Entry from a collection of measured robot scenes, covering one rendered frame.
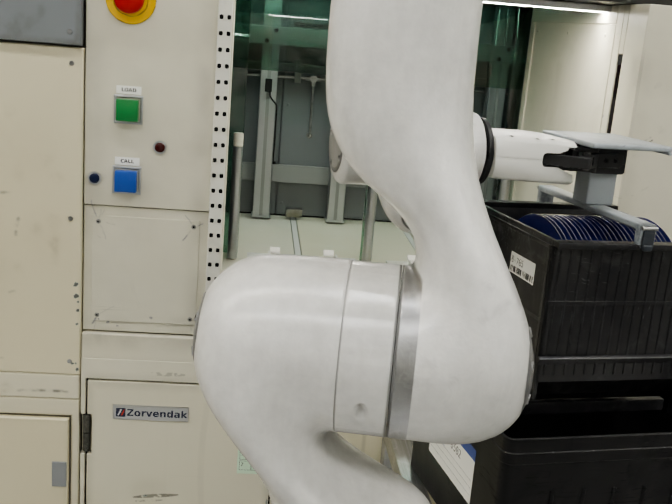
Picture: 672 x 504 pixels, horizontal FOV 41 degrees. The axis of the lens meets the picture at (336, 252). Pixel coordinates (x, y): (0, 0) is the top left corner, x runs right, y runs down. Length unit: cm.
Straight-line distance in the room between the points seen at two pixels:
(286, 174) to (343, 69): 162
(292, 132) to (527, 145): 126
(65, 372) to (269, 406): 84
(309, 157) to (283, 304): 163
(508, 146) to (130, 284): 63
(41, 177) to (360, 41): 83
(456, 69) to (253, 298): 20
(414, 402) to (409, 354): 3
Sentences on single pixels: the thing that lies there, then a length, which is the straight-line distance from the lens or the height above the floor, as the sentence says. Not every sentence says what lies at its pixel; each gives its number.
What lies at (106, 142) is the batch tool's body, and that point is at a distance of 131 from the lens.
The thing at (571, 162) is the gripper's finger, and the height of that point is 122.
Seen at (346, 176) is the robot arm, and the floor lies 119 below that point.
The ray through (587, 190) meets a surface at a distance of 107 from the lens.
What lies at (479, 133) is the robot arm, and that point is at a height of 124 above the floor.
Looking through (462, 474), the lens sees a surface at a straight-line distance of 110.
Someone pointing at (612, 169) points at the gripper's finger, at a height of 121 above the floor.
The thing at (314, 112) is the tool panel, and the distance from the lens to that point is 219.
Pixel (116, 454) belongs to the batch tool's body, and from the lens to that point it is 145.
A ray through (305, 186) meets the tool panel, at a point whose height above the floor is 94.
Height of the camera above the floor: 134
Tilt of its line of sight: 14 degrees down
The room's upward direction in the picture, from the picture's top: 5 degrees clockwise
